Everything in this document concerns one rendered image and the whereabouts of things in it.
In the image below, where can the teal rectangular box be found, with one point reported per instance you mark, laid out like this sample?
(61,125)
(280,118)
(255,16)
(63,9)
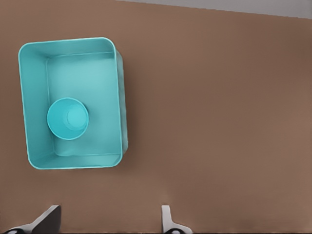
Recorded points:
(80,80)

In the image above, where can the teal cup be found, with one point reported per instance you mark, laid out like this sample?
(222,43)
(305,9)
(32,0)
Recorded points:
(67,119)

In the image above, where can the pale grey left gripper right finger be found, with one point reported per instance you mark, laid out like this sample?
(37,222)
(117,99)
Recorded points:
(167,220)

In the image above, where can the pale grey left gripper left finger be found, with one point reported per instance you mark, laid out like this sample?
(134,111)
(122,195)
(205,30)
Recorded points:
(46,219)

